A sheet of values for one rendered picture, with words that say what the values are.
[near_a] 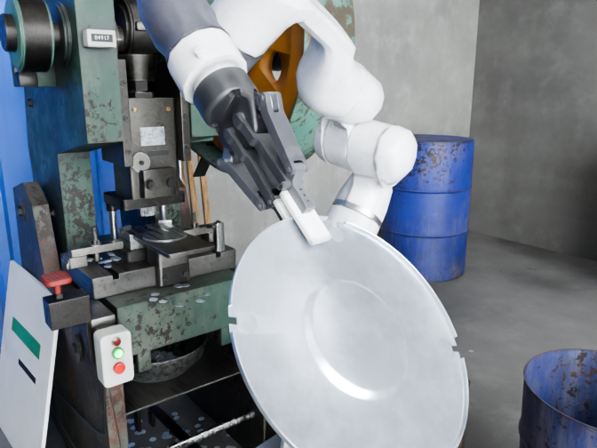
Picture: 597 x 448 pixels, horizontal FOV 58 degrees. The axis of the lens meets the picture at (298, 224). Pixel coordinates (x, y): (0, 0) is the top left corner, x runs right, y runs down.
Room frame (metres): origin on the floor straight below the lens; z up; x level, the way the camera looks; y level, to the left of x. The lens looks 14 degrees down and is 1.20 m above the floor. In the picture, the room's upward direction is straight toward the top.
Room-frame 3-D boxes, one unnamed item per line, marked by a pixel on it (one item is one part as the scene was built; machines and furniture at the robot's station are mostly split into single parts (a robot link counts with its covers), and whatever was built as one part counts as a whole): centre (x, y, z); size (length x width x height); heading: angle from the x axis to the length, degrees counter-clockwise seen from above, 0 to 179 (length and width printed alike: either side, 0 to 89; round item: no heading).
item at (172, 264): (1.48, 0.36, 0.72); 0.25 x 0.14 x 0.14; 38
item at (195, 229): (1.73, 0.33, 0.76); 0.17 x 0.06 x 0.10; 128
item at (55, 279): (1.24, 0.58, 0.72); 0.07 x 0.06 x 0.08; 38
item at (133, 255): (1.63, 0.47, 0.72); 0.20 x 0.16 x 0.03; 128
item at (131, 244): (1.62, 0.46, 0.76); 0.15 x 0.09 x 0.05; 128
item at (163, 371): (1.62, 0.47, 0.36); 0.34 x 0.34 x 0.10
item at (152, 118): (1.59, 0.44, 1.04); 0.17 x 0.15 x 0.30; 38
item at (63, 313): (1.25, 0.57, 0.62); 0.10 x 0.06 x 0.20; 128
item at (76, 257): (1.52, 0.60, 0.76); 0.17 x 0.06 x 0.10; 128
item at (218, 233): (1.63, 0.25, 0.75); 0.03 x 0.03 x 0.10; 38
